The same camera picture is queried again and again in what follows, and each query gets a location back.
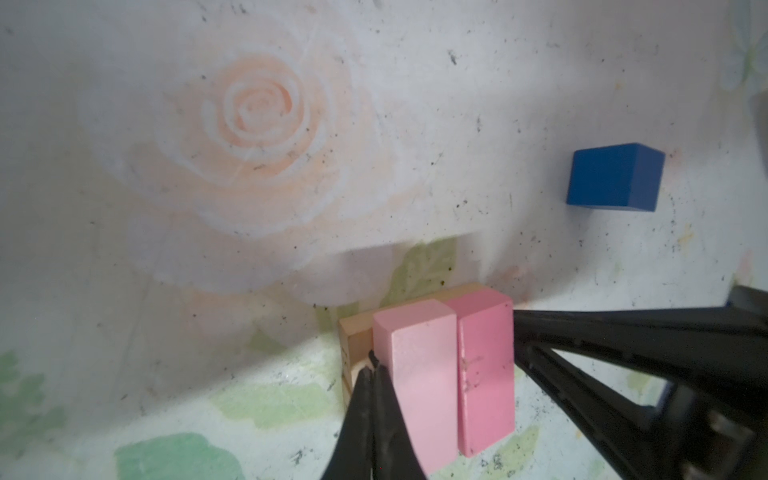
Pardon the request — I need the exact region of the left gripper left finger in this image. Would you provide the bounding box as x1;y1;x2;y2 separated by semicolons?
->
321;352;427;480

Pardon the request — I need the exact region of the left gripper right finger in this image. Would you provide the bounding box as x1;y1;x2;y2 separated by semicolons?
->
515;285;767;479

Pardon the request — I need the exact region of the light pink rectangular block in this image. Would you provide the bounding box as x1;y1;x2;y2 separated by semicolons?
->
372;299;458;475

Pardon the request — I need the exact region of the natural wood block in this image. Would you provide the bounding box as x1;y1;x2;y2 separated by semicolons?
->
338;283;485;408

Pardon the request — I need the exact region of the hot pink rectangular block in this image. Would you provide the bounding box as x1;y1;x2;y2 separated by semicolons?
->
446;287;515;458

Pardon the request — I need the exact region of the blue cube block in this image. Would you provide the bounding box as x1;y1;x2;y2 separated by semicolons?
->
566;143;666;212

